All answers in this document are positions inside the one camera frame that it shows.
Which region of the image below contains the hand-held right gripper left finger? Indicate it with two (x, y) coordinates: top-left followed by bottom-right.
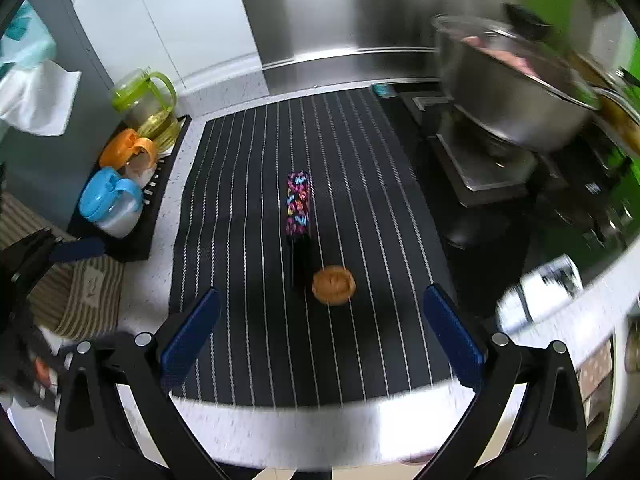
(54, 287), (228, 480)

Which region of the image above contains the black plastic tray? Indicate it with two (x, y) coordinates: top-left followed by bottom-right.
(67, 113), (194, 262)

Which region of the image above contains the glass pot lid black knob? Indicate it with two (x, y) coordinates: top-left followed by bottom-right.
(432, 3), (602, 111)

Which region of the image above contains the colourful patterned black tube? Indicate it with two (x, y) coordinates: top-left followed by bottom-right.
(284, 170), (315, 291)

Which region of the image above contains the white tissue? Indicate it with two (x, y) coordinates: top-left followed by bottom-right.
(0, 59), (82, 137)

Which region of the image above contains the orange lid plastic jar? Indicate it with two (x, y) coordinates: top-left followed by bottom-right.
(98, 128), (159, 181)

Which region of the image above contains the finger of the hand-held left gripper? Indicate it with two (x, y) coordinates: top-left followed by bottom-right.
(47, 237), (107, 265)

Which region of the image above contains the brown dotted cloth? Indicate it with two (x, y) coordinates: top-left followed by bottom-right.
(575, 342), (614, 402)

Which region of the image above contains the brown walnut shell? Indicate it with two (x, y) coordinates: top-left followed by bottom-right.
(311, 265), (357, 305)

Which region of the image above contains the brown striped cloth basket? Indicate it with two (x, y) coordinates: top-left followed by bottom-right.
(0, 192), (126, 339)

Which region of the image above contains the green lid glass oil jug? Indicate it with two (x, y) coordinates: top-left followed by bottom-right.
(109, 65), (179, 154)

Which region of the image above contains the frying pan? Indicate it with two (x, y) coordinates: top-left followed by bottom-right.
(570, 52), (640, 162)

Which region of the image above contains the black striped mat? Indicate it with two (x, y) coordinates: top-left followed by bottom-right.
(167, 87), (459, 409)

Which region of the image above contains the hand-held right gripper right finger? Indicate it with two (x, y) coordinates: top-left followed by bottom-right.
(422, 282), (588, 480)

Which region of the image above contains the black and white packet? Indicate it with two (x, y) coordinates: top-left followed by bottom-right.
(496, 254), (585, 335)

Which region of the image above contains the teal bow tissue pack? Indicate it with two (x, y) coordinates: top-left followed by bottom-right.
(0, 0), (57, 69)

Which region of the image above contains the stainless steel pot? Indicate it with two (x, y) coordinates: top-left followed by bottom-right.
(432, 20), (604, 154)

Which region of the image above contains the black gas stove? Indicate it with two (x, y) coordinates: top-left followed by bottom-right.
(372, 82), (640, 312)

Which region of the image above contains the blue lid plastic jar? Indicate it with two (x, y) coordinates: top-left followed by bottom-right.
(78, 167), (144, 239)

